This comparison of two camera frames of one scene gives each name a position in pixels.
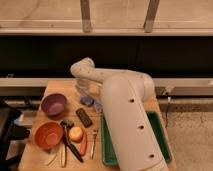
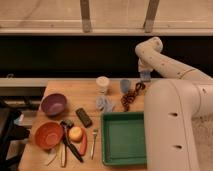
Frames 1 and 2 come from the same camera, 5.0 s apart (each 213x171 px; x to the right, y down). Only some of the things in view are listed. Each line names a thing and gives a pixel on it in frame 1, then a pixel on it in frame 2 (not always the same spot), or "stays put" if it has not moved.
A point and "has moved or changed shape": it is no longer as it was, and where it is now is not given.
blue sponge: (87, 100) has moved or changed shape
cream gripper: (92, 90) -> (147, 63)
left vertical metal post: (85, 12) stays put
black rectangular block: (83, 117) stays put
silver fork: (94, 140) stays put
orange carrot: (83, 146) stays put
